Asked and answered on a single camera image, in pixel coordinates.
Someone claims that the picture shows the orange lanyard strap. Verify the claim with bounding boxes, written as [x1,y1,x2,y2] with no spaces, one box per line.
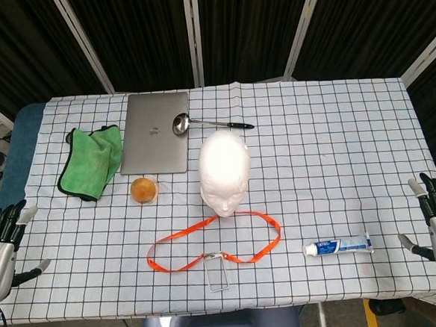
[143,208,285,276]

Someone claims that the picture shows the clear plastic badge holder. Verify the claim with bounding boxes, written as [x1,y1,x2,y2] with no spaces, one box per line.
[203,250,230,294]

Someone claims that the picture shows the white foam mannequin head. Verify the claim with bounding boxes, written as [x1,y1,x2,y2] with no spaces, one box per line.
[195,128,256,221]

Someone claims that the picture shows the yellow floor tape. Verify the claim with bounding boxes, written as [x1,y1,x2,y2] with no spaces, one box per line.
[363,297,379,327]

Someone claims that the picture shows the white blue toothpaste tube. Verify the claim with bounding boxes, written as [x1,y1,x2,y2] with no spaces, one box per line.
[301,231,375,258]

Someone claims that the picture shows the blue table padding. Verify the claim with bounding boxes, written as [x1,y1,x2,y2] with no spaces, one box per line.
[0,102,54,213]

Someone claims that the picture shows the green microfiber cloth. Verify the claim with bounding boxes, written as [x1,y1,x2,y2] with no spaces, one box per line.
[52,123,127,205]

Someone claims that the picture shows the white table leg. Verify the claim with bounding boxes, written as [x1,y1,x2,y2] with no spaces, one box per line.
[316,301,327,327]

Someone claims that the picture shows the white checkered tablecloth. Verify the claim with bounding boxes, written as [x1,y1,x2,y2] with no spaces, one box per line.
[0,68,436,327]

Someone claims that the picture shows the orange jelly cup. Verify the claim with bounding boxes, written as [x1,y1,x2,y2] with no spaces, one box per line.
[128,175,161,206]

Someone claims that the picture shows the grey closed laptop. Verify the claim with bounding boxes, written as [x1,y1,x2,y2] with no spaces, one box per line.
[114,89,196,178]

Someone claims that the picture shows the steel ladle black handle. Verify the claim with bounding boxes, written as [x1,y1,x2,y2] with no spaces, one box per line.
[170,107,256,137]

